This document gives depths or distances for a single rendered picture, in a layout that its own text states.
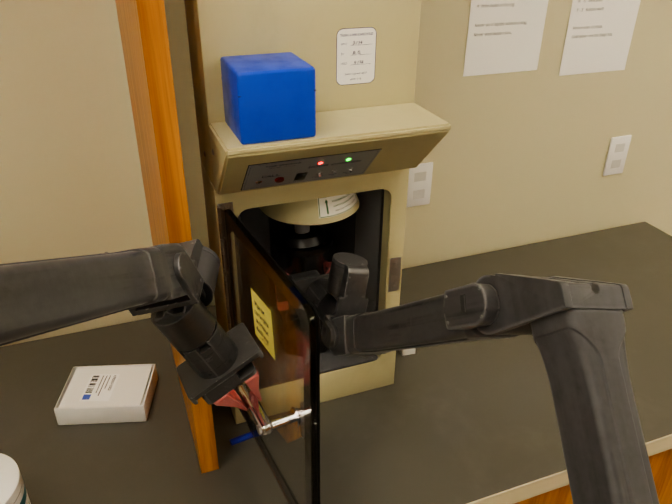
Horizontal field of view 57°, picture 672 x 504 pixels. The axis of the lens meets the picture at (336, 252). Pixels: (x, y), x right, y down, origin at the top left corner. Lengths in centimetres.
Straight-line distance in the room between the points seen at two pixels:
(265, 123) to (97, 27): 57
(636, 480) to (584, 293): 15
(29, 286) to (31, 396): 88
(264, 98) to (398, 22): 26
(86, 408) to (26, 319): 76
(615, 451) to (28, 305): 45
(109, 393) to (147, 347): 19
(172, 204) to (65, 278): 33
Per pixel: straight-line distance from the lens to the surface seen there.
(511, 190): 176
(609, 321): 56
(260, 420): 82
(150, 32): 77
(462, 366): 134
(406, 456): 114
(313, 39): 91
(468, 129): 161
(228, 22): 87
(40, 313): 50
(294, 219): 102
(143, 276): 62
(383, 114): 93
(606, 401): 54
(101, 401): 124
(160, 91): 78
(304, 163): 86
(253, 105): 79
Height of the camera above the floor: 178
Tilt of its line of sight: 29 degrees down
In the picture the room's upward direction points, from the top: 1 degrees clockwise
